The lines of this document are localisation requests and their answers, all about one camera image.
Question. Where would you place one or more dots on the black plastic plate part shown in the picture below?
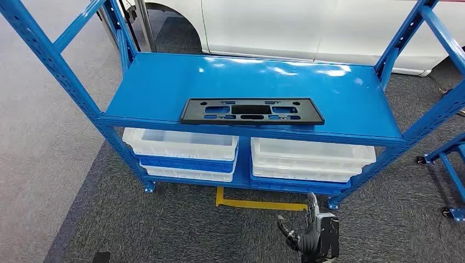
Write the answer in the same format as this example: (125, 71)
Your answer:
(196, 112)

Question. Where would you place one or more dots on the silver stand pole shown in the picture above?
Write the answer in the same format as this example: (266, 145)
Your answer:
(145, 25)

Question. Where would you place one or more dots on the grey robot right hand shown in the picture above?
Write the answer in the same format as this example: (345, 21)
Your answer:
(316, 239)

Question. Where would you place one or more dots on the black robot foot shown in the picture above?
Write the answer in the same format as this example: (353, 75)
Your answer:
(101, 257)

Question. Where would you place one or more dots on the blue steel shelf rack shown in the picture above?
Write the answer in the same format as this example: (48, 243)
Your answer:
(218, 80)

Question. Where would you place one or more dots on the thin black rod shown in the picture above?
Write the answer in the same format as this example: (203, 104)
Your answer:
(129, 25)

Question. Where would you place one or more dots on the blue wheeled shelf rack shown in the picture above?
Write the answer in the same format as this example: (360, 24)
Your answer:
(450, 170)

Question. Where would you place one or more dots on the white car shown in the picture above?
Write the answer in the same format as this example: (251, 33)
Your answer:
(272, 25)

